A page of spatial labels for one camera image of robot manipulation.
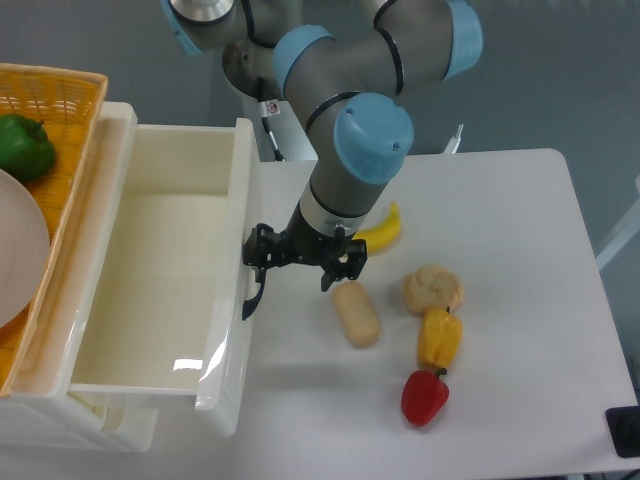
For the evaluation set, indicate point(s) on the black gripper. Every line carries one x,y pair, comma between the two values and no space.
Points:
312,237

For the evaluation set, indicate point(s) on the black device at edge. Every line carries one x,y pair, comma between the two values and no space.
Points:
623,424

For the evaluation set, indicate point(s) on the white post at right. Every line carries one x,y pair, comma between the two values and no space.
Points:
624,230

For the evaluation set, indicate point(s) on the beige round plate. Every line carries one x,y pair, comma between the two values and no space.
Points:
24,247

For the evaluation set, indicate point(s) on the yellow bell pepper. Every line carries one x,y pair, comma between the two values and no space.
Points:
439,338

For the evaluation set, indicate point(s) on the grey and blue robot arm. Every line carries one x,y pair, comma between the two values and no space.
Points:
343,96

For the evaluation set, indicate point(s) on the orange woven basket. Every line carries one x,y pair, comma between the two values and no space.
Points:
69,102

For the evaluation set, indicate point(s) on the oblong bread loaf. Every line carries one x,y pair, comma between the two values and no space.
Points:
357,314

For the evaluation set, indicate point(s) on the white drawer cabinet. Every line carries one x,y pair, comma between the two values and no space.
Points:
40,410

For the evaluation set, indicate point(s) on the green bell pepper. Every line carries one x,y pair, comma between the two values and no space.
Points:
27,154

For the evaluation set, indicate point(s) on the red bell pepper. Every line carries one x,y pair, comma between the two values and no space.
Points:
425,393

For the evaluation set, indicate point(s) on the round bread roll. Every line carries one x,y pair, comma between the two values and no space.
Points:
432,286

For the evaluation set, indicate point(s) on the yellow banana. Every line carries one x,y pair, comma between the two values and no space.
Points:
384,234

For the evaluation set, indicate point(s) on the black top drawer handle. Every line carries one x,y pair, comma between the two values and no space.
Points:
250,305

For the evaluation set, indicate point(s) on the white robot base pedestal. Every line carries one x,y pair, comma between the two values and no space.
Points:
279,135

